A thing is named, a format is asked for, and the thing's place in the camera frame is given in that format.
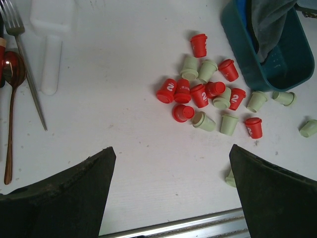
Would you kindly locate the blue cloth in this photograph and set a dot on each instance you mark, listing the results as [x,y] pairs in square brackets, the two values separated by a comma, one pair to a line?
[242,6]

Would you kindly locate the green capsule beside basket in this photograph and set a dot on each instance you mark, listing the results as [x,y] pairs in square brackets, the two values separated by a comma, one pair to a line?
[256,101]

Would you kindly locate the white plastic scoop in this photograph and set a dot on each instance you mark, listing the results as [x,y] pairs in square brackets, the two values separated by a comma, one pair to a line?
[53,20]

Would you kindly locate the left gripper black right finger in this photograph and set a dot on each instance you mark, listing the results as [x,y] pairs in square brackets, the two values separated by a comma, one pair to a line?
[277,203]

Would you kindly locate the green capsule bottom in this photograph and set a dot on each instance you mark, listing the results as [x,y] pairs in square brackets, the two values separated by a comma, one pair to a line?
[230,180]

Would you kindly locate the teal plastic storage basket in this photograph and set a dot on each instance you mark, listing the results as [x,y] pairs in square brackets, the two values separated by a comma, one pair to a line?
[289,64]

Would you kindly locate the red capsule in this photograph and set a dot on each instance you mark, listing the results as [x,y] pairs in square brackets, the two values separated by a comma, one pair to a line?
[199,45]
[199,96]
[228,70]
[182,113]
[182,93]
[237,96]
[166,93]
[214,89]
[254,127]

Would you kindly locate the green capsule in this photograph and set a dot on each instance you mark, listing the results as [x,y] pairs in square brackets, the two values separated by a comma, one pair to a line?
[228,124]
[190,68]
[222,101]
[284,98]
[230,180]
[309,129]
[202,121]
[256,101]
[207,69]

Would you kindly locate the red capsule top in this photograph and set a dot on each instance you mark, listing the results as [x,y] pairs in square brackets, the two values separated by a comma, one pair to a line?
[199,45]

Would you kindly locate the grey cloth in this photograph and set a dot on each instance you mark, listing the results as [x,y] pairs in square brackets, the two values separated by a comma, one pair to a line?
[265,21]

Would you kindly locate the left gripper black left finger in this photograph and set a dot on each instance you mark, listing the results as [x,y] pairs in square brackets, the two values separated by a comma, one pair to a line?
[69,204]

